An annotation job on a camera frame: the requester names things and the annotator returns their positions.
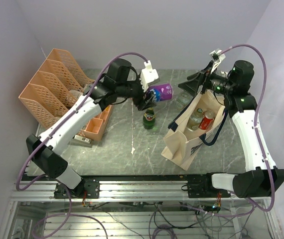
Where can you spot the cream canvas tote bag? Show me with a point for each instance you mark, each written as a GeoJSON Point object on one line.
{"type": "Point", "coordinates": [182, 143]}

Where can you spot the clear Chang bottle rear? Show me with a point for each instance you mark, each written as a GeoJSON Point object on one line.
{"type": "Point", "coordinates": [182, 100]}

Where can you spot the black grey stapler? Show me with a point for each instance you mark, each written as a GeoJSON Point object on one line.
{"type": "Point", "coordinates": [82, 141]}

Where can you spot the pink plastic file organizer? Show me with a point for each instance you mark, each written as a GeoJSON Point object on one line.
{"type": "Point", "coordinates": [54, 88]}

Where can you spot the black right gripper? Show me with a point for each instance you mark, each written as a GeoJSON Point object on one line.
{"type": "Point", "coordinates": [192, 85]}

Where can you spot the clear Chang bottle front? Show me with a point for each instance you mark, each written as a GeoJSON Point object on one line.
{"type": "Point", "coordinates": [195, 119]}

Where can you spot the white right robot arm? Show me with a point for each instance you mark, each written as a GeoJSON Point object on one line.
{"type": "Point", "coordinates": [261, 177]}

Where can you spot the clear chang bottle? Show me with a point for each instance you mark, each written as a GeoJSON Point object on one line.
{"type": "Point", "coordinates": [182, 100]}
{"type": "Point", "coordinates": [195, 119]}

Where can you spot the red cola can front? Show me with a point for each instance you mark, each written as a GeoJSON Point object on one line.
{"type": "Point", "coordinates": [208, 118]}

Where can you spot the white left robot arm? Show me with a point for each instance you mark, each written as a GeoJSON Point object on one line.
{"type": "Point", "coordinates": [112, 83]}

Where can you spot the green Perrier glass bottle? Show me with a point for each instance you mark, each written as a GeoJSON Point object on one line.
{"type": "Point", "coordinates": [148, 120]}

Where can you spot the aluminium mounting rail frame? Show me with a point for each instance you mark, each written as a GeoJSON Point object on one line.
{"type": "Point", "coordinates": [133, 210]}

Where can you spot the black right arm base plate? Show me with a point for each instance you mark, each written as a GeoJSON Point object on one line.
{"type": "Point", "coordinates": [203, 189]}

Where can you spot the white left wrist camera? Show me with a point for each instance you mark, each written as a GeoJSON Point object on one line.
{"type": "Point", "coordinates": [149, 76]}

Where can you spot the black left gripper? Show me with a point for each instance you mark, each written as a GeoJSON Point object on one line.
{"type": "Point", "coordinates": [139, 101]}

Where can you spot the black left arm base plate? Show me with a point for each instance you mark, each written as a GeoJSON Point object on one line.
{"type": "Point", "coordinates": [88, 189]}

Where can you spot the purple Fanta can front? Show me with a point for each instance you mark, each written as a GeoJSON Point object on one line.
{"type": "Point", "coordinates": [160, 93]}

